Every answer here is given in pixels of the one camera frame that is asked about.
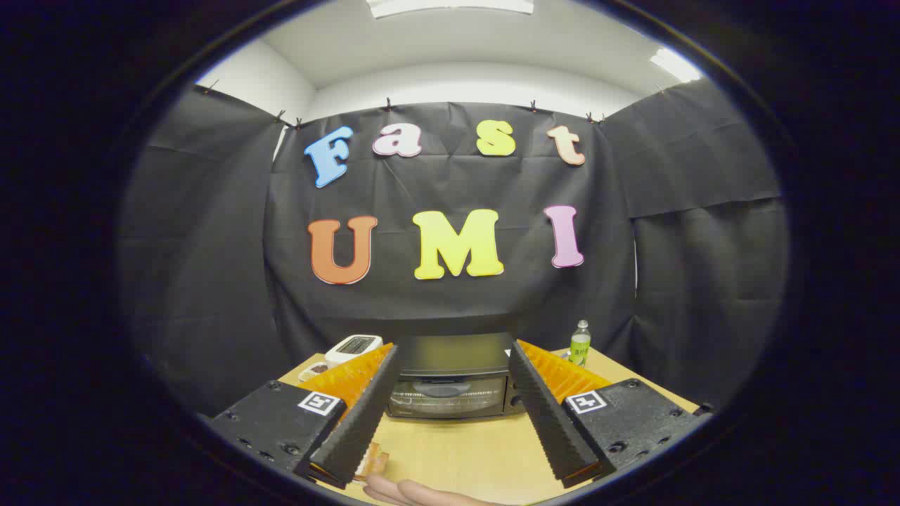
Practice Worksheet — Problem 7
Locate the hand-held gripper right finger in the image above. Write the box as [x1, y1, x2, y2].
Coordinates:
[508, 339, 714, 489]

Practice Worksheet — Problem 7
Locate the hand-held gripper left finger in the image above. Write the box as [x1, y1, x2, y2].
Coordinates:
[211, 343, 401, 489]

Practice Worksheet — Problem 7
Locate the toasted sandwich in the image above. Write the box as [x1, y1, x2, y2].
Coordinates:
[355, 443, 390, 482]

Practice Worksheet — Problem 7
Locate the black toaster oven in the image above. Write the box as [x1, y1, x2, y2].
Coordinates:
[385, 332, 525, 420]

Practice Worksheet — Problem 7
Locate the white pop-up toaster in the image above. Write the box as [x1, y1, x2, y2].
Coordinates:
[325, 335, 384, 366]

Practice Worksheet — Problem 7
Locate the green label drink bottle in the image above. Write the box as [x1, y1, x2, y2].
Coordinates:
[570, 320, 592, 368]

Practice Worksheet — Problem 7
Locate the ceiling light panel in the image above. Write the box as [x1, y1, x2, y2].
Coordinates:
[650, 48, 704, 84]
[366, 0, 535, 18]

